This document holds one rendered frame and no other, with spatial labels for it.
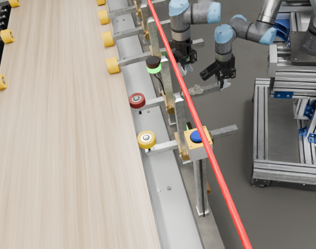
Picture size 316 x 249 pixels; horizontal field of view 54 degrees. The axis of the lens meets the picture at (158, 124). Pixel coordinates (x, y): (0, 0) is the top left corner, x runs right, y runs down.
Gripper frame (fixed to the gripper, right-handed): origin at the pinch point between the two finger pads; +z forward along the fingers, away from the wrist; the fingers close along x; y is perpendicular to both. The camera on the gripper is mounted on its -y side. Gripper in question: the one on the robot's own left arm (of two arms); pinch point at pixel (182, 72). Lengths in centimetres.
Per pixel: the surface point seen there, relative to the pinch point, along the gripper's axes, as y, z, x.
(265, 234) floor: 53, 102, 14
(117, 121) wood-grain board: -3.6, 11.2, -35.4
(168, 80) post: 1.2, -0.8, -8.5
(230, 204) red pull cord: 85, -61, -48
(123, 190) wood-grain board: 30, 12, -50
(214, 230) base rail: 55, 33, -27
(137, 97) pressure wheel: -10.1, 9.7, -20.6
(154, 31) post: -21.9, -11.4, 0.3
